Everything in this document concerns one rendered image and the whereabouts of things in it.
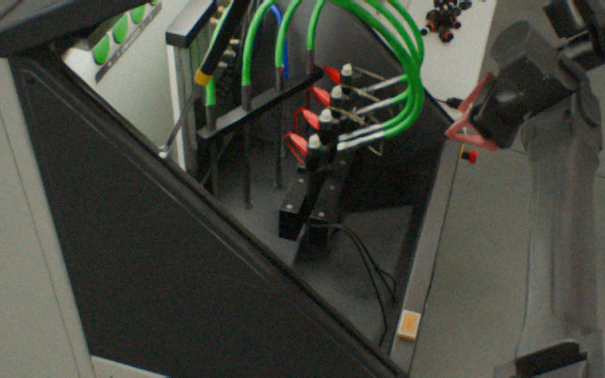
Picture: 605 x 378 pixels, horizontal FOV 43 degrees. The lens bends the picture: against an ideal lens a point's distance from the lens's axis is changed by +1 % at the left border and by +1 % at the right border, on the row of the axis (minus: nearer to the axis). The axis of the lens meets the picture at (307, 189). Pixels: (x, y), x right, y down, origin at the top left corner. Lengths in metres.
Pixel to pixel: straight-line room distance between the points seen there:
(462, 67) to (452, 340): 0.99
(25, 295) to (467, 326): 1.55
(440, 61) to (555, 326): 1.27
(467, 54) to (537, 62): 1.00
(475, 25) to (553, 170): 1.24
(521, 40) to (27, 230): 0.80
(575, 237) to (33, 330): 1.04
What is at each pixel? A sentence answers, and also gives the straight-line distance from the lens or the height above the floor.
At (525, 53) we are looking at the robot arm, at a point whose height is 1.52.
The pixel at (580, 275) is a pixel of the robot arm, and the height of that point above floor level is 1.47.
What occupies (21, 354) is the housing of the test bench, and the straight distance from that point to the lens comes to 1.61.
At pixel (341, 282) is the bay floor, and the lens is 1.52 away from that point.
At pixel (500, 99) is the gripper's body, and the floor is 1.42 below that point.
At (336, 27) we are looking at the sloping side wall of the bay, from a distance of 1.59.
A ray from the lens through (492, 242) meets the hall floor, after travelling 2.83.
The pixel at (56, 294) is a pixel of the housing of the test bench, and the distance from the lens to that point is 1.38.
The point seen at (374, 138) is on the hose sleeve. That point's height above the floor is 1.17.
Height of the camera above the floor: 2.00
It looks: 43 degrees down
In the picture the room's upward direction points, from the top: 3 degrees clockwise
